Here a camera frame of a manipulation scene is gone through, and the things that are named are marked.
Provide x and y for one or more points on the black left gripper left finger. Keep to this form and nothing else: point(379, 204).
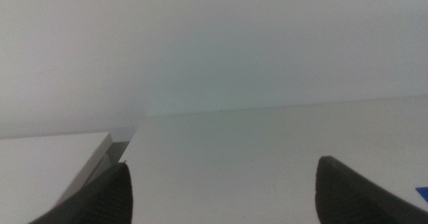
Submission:
point(103, 200)

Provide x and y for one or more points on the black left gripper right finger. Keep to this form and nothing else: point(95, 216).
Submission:
point(347, 197)

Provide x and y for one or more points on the blue rectangular mat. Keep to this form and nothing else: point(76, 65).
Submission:
point(423, 192)

